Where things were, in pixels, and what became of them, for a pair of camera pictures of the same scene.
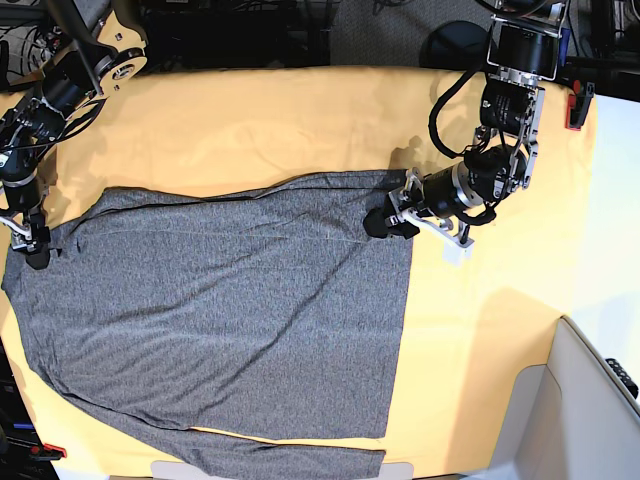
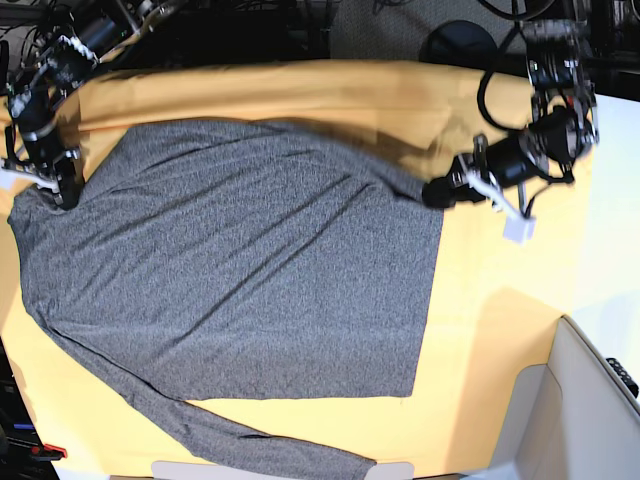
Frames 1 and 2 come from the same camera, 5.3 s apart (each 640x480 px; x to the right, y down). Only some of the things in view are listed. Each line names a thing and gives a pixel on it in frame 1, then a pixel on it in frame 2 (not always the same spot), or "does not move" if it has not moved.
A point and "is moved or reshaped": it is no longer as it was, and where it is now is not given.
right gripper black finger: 405,228 to 466,193
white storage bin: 567,420 does not move
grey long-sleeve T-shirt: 258,306 is moved or reshaped
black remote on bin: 623,377 does not move
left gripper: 24,213 to 57,160
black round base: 456,45 does not move
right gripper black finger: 375,223 to 438,193
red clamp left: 48,452 does not move
